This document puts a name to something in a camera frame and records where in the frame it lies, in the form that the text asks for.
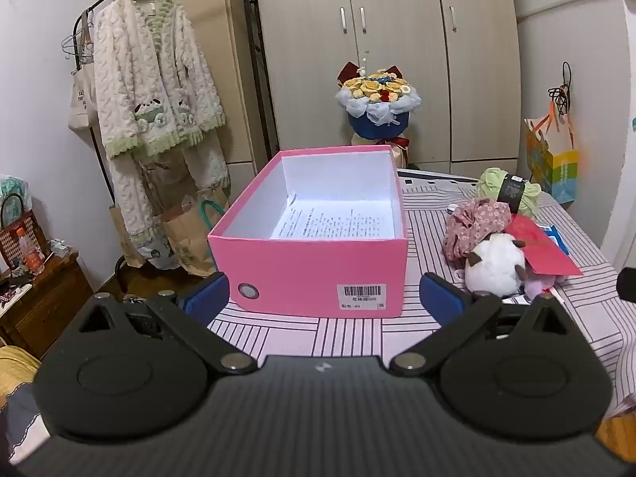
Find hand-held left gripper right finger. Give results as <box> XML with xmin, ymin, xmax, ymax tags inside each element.
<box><xmin>389</xmin><ymin>272</ymin><xmax>570</xmax><ymax>376</ymax></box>

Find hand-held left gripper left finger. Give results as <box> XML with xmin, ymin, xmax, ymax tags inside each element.
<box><xmin>74</xmin><ymin>272</ymin><xmax>259</xmax><ymax>374</ymax></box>

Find white plush cat toy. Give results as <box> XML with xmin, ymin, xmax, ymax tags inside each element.
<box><xmin>464</xmin><ymin>233</ymin><xmax>528</xmax><ymax>295</ymax></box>

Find pink floral scrunchie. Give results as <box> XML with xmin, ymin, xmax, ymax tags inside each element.
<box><xmin>444</xmin><ymin>197</ymin><xmax>512</xmax><ymax>262</ymax></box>

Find red envelope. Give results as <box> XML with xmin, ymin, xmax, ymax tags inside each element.
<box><xmin>504</xmin><ymin>215</ymin><xmax>583</xmax><ymax>276</ymax></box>

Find pink cardboard box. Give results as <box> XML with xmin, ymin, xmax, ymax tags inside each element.
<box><xmin>207</xmin><ymin>145</ymin><xmax>409</xmax><ymax>318</ymax></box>

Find green yarn skein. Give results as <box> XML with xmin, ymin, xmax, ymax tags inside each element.
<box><xmin>476</xmin><ymin>167</ymin><xmax>542</xmax><ymax>218</ymax></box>

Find pale pink soft item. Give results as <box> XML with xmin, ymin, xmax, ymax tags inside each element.
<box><xmin>527</xmin><ymin>274</ymin><xmax>564</xmax><ymax>301</ymax></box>

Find blue white packet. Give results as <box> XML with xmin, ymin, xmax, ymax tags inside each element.
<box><xmin>541</xmin><ymin>225</ymin><xmax>572</xmax><ymax>254</ymax></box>

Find black clothes rack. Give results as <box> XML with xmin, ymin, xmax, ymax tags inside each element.
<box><xmin>74</xmin><ymin>0</ymin><xmax>167</xmax><ymax>294</ymax></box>

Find printed paper sheet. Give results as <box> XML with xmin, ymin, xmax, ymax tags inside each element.
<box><xmin>271</xmin><ymin>194</ymin><xmax>398</xmax><ymax>240</ymax></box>

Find fluffy white pajama pants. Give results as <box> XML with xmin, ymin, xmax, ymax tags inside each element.
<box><xmin>107</xmin><ymin>132</ymin><xmax>232</xmax><ymax>254</ymax></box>

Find colourful gift bag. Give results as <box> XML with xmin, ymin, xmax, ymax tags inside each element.
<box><xmin>524</xmin><ymin>104</ymin><xmax>581</xmax><ymax>204</ymax></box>

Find wooden cabinet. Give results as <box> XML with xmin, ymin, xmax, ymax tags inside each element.
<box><xmin>0</xmin><ymin>251</ymin><xmax>95</xmax><ymax>359</ymax></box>

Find orange drink bottle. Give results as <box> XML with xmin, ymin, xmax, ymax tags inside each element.
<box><xmin>16</xmin><ymin>227</ymin><xmax>47</xmax><ymax>275</ymax></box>

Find flower bouquet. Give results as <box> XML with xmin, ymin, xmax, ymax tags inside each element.
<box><xmin>335</xmin><ymin>51</ymin><xmax>423</xmax><ymax>170</ymax></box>

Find yellow grey blanket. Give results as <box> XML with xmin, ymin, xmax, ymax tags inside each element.
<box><xmin>0</xmin><ymin>345</ymin><xmax>50</xmax><ymax>465</ymax></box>

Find white door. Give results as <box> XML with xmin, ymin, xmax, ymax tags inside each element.
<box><xmin>517</xmin><ymin>0</ymin><xmax>636</xmax><ymax>279</ymax></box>

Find woven basket bag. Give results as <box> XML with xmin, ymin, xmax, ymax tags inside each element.
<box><xmin>0</xmin><ymin>194</ymin><xmax>50</xmax><ymax>271</ymax></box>

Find clear plastic bag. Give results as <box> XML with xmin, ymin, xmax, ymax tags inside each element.
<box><xmin>0</xmin><ymin>174</ymin><xmax>33</xmax><ymax>229</ymax></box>

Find beige tote bag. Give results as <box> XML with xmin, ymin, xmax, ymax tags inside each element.
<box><xmin>68</xmin><ymin>67</ymin><xmax>100</xmax><ymax>132</ymax></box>

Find fluffy white green pajama jacket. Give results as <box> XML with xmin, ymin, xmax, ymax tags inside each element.
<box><xmin>93</xmin><ymin>0</ymin><xmax>225</xmax><ymax>161</ymax></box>

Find beige wardrobe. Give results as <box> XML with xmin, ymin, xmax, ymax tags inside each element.
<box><xmin>191</xmin><ymin>0</ymin><xmax>522</xmax><ymax>180</ymax></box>

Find brown paper bag green handle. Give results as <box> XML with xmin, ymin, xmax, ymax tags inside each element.
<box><xmin>161</xmin><ymin>199</ymin><xmax>232</xmax><ymax>279</ymax></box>

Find black hair ties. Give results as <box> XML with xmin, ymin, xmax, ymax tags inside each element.
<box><xmin>548</xmin><ymin>62</ymin><xmax>573</xmax><ymax>110</ymax></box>

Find wire hangers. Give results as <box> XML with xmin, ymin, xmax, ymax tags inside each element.
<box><xmin>62</xmin><ymin>7</ymin><xmax>95</xmax><ymax>65</ymax></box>

